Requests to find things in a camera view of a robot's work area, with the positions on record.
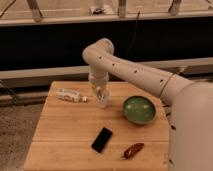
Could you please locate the green ceramic bowl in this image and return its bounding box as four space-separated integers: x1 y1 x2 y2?
123 96 156 125

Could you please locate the black hanging cable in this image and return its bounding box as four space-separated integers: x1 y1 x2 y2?
124 9 141 59

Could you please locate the clear plastic bottle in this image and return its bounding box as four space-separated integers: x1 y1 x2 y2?
56 89 87 103

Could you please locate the black smartphone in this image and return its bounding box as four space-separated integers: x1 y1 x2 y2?
91 128 112 153

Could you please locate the wooden table board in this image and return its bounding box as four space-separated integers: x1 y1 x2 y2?
24 82 169 171

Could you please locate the red chili pepper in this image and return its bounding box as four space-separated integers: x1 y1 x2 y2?
123 143 144 159

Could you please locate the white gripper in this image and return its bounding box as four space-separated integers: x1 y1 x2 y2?
89 74 109 100

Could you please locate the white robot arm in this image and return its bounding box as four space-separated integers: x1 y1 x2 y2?
82 38 213 171

